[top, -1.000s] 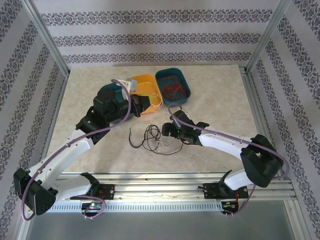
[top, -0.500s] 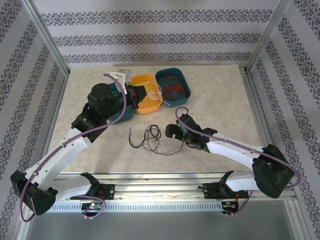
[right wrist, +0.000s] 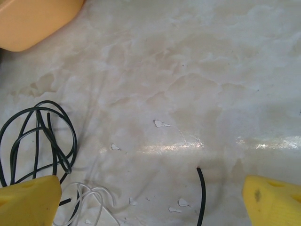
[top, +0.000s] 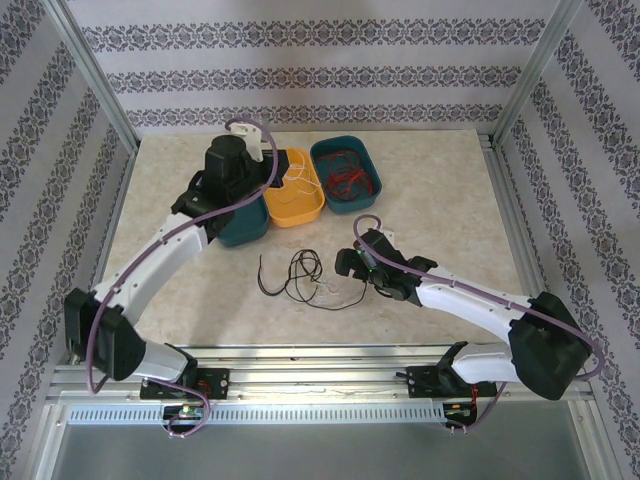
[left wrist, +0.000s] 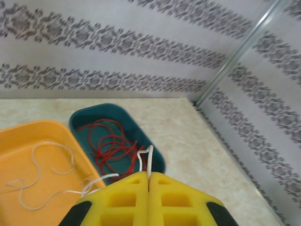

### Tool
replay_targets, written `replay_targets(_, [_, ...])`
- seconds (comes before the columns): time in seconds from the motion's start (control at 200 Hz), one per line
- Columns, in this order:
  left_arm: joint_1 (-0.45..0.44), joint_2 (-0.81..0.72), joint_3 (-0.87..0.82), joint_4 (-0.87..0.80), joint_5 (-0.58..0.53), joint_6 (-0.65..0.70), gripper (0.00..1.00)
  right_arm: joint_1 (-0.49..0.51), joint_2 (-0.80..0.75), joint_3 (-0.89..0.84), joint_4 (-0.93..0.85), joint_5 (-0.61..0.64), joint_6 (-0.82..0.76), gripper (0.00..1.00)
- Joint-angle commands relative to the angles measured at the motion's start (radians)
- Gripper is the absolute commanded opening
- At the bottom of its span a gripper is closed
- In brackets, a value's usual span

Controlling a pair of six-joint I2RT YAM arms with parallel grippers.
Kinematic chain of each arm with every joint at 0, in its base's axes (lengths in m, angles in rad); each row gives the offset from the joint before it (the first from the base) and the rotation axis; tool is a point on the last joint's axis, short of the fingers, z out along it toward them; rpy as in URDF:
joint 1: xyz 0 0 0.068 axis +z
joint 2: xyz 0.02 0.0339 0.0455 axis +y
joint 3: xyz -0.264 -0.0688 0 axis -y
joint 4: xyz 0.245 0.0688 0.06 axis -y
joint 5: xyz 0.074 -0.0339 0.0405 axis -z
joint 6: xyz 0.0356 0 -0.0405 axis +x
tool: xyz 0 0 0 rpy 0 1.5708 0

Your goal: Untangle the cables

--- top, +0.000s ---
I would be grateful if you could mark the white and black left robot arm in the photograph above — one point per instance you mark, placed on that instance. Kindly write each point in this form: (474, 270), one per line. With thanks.
(160, 260)

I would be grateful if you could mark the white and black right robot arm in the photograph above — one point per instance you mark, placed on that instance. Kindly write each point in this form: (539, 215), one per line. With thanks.
(465, 305)

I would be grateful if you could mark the yellow plastic bin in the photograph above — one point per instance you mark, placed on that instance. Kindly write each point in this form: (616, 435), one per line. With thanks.
(295, 212)

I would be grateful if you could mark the large teal plastic bin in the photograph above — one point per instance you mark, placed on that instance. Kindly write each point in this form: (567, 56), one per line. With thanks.
(245, 225)

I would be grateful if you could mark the small teal plastic bin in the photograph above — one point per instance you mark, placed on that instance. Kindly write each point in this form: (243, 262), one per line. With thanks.
(345, 145)

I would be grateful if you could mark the small circuit board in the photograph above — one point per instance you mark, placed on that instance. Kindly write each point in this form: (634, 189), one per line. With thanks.
(457, 408)
(186, 411)

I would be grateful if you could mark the grey metal panel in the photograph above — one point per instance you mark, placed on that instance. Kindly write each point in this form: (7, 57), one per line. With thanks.
(320, 455)

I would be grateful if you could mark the aluminium frame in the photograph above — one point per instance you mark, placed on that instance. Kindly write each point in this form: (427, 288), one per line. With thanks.
(320, 372)

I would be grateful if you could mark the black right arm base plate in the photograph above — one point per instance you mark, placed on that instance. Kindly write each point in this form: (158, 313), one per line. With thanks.
(420, 382)

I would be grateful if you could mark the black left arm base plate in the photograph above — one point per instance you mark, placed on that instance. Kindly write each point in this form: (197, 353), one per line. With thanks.
(220, 382)

